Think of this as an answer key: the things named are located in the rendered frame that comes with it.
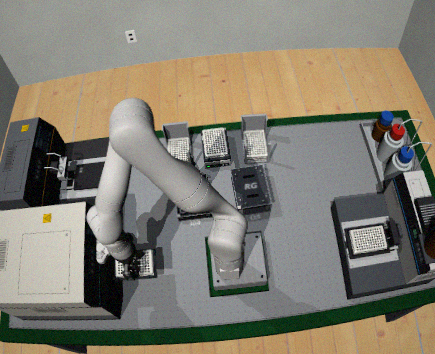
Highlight blue bottle cap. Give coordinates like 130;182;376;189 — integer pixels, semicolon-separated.
380;111;394;125
399;146;414;163

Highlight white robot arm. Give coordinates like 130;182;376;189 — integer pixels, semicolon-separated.
87;98;247;280

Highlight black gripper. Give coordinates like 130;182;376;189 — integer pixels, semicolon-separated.
114;232;137;281

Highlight black plate nest with label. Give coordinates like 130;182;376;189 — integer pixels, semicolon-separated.
176;206;212;221

